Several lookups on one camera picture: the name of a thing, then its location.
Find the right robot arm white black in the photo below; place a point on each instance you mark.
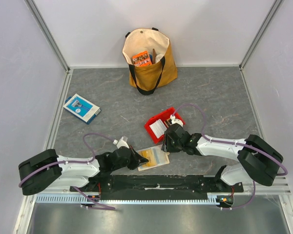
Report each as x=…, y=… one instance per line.
x=256, y=160

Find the mustard canvas tote bag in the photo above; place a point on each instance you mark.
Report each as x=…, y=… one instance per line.
x=148, y=78

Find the white cable duct rail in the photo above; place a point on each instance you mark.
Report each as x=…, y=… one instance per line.
x=79, y=199

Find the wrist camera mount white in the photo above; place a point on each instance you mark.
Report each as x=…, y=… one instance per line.
x=174, y=120
x=122, y=142

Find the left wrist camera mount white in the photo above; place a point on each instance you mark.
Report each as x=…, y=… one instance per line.
x=122, y=142

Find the beige leather card holder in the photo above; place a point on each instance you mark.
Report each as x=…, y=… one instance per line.
x=156, y=157

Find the gold card in bin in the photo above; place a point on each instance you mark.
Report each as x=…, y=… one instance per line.
x=168, y=122

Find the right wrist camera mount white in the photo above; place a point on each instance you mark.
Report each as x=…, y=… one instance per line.
x=174, y=120

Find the blue razor package box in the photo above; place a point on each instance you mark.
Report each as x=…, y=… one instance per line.
x=81, y=108

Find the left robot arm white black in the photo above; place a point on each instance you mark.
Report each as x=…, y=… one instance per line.
x=49, y=170

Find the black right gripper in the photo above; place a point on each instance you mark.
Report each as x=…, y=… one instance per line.
x=169, y=140

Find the orange snack box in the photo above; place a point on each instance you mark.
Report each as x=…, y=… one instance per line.
x=142, y=59

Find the white card stack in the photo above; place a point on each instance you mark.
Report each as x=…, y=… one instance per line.
x=158, y=128

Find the red plastic bin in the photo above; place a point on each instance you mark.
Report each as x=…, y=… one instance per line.
x=163, y=116

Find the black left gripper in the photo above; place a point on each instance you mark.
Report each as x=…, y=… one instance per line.
x=136, y=159

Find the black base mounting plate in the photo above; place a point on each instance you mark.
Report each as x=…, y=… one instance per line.
x=158, y=187

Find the brown item in bag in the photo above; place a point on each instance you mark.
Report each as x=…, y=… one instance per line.
x=153, y=56

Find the white item in bag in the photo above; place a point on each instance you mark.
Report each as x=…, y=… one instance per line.
x=158, y=57

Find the gold credit card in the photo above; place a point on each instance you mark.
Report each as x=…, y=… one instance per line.
x=149, y=154

